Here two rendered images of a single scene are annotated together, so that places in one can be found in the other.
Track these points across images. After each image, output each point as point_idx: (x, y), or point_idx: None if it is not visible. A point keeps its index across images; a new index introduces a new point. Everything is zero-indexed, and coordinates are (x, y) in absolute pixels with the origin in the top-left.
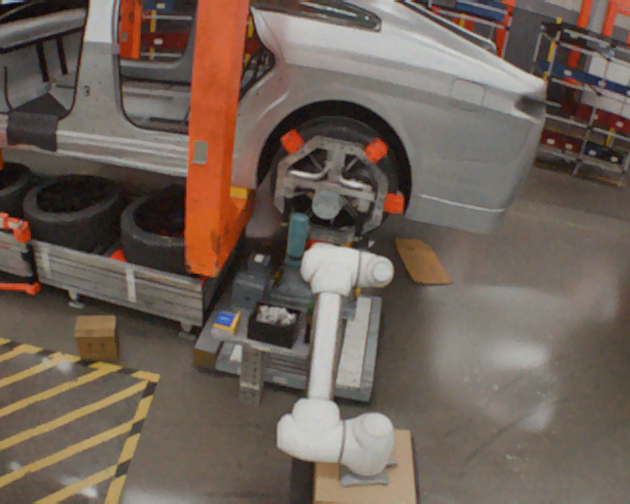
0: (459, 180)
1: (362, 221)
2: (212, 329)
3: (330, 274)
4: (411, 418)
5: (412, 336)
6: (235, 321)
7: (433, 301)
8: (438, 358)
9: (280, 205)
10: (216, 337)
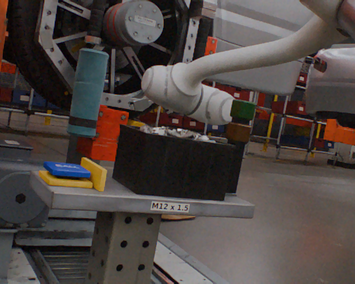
0: (264, 20)
1: (207, 34)
2: (50, 187)
3: None
4: None
5: (217, 262)
6: (97, 164)
7: (196, 232)
8: (271, 276)
9: (49, 43)
10: (69, 202)
